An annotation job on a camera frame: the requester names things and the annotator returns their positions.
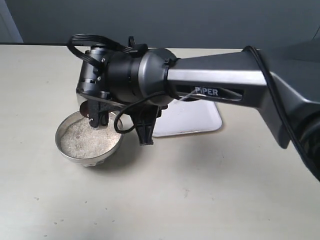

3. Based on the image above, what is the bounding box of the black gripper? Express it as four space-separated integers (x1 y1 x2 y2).
77 44 160 146

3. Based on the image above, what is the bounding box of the red-brown wooden spoon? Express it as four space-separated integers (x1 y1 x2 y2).
79 101 89 118

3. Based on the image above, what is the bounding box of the steel bowl of rice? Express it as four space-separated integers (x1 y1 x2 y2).
55 111 124 167

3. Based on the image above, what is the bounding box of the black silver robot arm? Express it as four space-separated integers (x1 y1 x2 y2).
76 39 320 178

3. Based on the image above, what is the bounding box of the small steel cup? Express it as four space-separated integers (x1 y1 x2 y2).
75 86 87 107

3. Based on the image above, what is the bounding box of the white rectangular tray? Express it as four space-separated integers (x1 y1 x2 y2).
152 100 223 138

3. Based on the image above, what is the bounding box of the black cable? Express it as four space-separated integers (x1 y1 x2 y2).
67 34 148 73

